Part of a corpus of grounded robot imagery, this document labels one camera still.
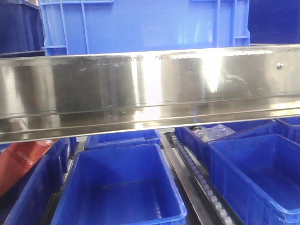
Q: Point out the steel shelf front rail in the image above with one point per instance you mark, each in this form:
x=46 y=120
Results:
x=78 y=95

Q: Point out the blue bin with plastic bag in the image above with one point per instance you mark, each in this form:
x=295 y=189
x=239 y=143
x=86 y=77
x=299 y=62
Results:
x=197 y=138

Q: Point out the rail screw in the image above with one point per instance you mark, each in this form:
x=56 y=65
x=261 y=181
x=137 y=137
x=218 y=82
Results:
x=279 y=66

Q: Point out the clear plastic bag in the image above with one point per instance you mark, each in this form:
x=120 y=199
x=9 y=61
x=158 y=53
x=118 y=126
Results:
x=212 y=133

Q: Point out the lower roller track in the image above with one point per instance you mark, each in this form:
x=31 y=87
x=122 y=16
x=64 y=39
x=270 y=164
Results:
x=222 y=211

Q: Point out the red cardboard box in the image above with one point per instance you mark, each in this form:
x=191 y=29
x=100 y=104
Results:
x=18 y=159

